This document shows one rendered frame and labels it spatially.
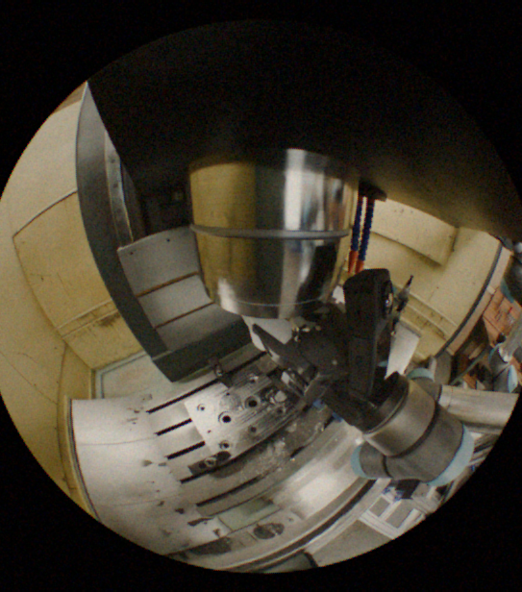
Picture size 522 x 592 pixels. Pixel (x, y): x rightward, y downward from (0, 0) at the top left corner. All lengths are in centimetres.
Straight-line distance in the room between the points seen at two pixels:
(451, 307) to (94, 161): 170
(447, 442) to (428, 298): 106
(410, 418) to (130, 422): 106
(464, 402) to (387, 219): 100
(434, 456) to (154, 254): 70
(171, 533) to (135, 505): 20
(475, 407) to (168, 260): 83
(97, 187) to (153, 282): 39
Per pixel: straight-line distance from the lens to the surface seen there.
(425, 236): 111
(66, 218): 106
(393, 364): 118
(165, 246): 58
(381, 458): 26
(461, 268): 117
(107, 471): 105
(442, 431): 20
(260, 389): 57
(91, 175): 65
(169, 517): 100
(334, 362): 15
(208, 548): 108
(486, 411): 39
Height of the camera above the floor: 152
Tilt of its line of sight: 37 degrees down
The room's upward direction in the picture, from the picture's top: straight up
